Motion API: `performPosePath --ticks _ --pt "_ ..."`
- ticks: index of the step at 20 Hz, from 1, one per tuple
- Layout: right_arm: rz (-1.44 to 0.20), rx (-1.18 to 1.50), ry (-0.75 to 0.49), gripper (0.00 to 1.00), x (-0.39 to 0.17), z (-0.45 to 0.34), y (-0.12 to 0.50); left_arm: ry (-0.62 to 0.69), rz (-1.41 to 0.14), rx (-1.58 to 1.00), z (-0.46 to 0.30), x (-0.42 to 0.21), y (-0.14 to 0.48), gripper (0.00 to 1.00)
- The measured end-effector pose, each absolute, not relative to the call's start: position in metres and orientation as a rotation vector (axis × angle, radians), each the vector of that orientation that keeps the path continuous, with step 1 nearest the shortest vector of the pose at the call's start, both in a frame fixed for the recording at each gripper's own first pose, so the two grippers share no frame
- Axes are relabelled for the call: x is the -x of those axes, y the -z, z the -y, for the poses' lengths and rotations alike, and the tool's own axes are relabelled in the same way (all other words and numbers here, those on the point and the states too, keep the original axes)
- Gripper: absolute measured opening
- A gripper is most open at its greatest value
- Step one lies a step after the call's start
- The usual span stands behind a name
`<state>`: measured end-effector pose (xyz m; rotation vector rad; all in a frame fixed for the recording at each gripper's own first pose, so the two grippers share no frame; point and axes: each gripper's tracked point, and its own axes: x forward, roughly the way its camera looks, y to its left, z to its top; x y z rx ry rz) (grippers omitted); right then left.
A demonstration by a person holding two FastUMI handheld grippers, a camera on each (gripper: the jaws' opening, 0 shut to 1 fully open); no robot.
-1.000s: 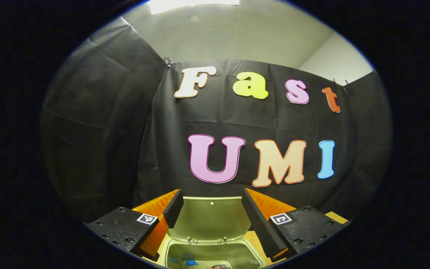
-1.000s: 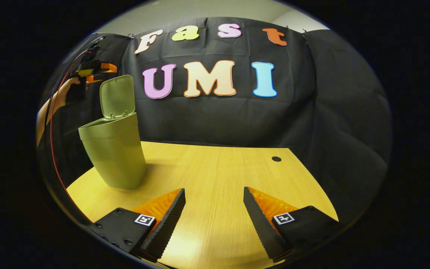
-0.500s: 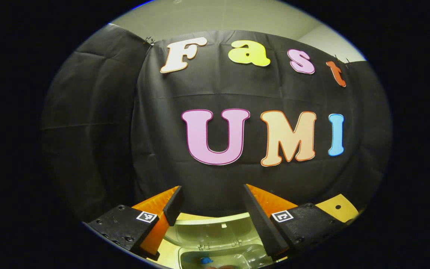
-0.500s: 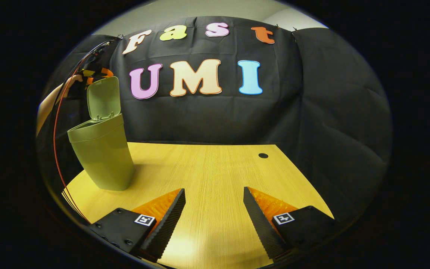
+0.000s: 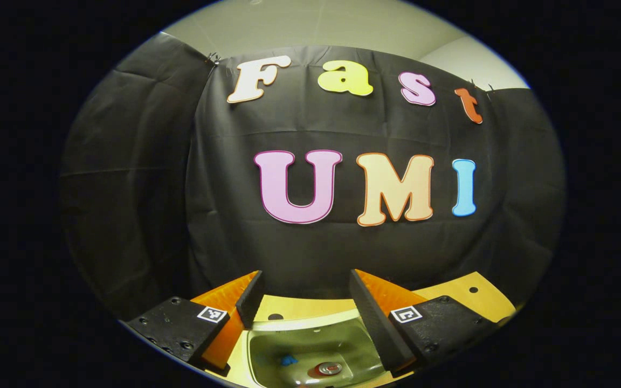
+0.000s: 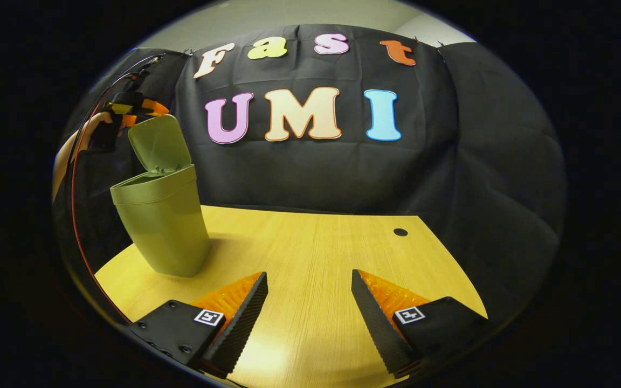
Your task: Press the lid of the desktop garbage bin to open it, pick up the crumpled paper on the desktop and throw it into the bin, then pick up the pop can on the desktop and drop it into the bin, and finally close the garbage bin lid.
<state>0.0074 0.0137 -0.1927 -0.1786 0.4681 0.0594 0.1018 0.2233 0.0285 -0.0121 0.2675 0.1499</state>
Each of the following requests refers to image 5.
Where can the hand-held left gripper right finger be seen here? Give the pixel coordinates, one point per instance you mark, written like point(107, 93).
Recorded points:
point(375, 323)

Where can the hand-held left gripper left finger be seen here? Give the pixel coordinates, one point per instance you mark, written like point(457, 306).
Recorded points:
point(251, 299)

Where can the blue paper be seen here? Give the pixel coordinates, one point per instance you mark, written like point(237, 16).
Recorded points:
point(289, 360)

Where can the red pop can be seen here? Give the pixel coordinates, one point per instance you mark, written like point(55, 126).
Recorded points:
point(329, 369)

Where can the black backdrop cloth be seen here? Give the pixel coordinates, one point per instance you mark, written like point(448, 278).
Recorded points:
point(310, 258)

